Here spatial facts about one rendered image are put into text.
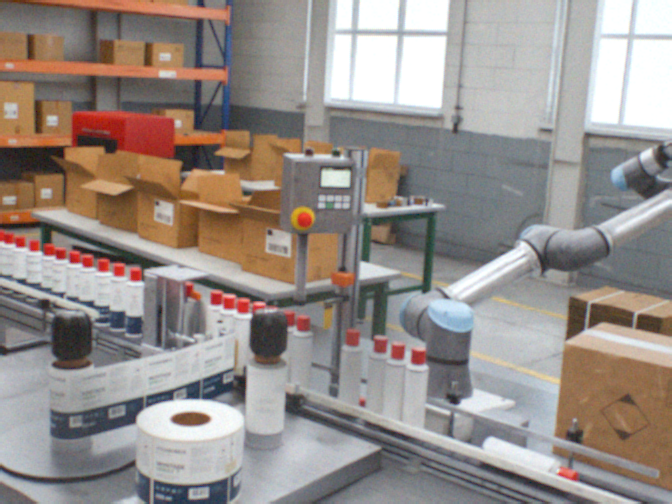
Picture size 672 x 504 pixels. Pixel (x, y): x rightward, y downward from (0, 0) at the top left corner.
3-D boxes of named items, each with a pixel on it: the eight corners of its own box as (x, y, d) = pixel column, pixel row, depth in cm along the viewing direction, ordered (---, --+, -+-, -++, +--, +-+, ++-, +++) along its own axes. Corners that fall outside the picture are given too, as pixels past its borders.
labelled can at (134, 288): (121, 335, 267) (122, 268, 263) (135, 332, 271) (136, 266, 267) (133, 339, 264) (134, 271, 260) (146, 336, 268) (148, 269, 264)
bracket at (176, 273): (143, 272, 237) (143, 269, 237) (175, 267, 245) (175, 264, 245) (178, 282, 229) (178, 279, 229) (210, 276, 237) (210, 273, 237)
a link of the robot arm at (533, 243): (411, 316, 234) (574, 221, 248) (387, 305, 248) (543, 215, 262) (427, 355, 238) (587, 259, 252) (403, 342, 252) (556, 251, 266)
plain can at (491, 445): (482, 440, 192) (570, 471, 180) (494, 433, 196) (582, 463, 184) (479, 463, 193) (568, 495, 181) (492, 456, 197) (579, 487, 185)
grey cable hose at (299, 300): (290, 304, 237) (294, 226, 233) (298, 302, 240) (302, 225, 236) (300, 307, 235) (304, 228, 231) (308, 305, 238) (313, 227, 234)
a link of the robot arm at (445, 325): (437, 360, 225) (442, 307, 223) (413, 347, 238) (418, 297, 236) (479, 359, 230) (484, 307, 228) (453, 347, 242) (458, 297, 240)
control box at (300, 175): (279, 227, 231) (282, 153, 228) (342, 227, 236) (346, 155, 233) (288, 234, 222) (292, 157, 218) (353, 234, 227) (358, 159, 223)
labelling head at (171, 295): (140, 364, 242) (142, 271, 237) (177, 354, 252) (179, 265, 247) (175, 377, 233) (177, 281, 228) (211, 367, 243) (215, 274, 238)
